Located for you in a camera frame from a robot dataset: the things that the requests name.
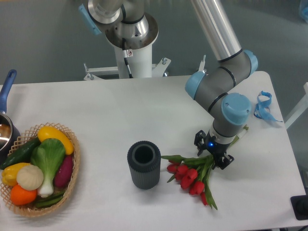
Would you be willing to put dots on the cream garlic bulb toy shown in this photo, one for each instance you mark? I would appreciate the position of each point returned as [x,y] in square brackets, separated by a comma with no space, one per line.
[30,177]

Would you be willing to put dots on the dark grey ribbed vase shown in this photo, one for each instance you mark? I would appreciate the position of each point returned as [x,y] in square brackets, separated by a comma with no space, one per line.
[144,160]

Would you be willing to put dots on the yellow bell pepper toy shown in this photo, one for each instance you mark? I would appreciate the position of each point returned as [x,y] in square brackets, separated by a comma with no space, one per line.
[9,174]

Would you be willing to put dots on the woven wicker basket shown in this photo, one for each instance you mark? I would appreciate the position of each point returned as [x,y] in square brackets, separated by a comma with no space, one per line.
[30,210]

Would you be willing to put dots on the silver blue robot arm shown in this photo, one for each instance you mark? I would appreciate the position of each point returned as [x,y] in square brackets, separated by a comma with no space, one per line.
[130,30]

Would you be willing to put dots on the green bean pods toy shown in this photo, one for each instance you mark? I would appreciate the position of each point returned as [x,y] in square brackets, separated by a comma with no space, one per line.
[49,201]

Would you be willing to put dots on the white frame bar right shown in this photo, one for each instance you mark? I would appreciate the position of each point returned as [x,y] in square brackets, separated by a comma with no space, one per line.
[298,110]

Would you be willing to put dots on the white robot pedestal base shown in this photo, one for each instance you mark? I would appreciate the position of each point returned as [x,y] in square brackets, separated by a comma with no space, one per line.
[130,64]

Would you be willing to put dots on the blue tangled ribbon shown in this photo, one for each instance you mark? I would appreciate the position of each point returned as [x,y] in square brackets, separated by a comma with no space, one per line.
[262,110]

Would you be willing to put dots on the green bok choy toy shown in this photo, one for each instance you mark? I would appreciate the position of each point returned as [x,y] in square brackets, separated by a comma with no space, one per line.
[48,157]

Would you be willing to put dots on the purple sweet potato toy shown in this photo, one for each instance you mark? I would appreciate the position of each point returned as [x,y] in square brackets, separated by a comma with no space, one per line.
[64,173]

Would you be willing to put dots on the red tulip bouquet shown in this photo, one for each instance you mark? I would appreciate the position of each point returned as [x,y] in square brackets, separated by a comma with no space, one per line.
[193,175]

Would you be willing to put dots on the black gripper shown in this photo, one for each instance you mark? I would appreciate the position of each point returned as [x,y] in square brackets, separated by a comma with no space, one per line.
[218,150]

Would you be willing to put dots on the dark green cucumber toy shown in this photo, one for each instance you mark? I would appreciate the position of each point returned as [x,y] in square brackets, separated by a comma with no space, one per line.
[21,154]

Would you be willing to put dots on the blue handled steel saucepan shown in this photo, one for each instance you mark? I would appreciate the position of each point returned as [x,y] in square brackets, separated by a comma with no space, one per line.
[8,132]

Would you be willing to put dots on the black device at table edge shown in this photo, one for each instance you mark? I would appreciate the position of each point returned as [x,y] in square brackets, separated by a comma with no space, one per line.
[300,206]

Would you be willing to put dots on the orange fruit toy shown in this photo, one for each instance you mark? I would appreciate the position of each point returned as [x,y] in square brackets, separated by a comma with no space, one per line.
[20,196]

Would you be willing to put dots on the yellow squash toy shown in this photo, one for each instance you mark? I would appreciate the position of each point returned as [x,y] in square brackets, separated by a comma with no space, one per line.
[48,132]

